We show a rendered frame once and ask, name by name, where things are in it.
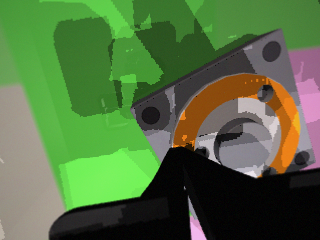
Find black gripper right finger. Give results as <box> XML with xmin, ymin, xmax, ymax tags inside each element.
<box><xmin>176</xmin><ymin>146</ymin><xmax>320</xmax><ymax>240</ymax></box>

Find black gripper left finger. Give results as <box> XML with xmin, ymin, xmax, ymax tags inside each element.
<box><xmin>48</xmin><ymin>147</ymin><xmax>192</xmax><ymax>240</ymax></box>

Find orange round plate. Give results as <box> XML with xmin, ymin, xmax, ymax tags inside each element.
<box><xmin>170</xmin><ymin>73</ymin><xmax>301</xmax><ymax>177</ymax></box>

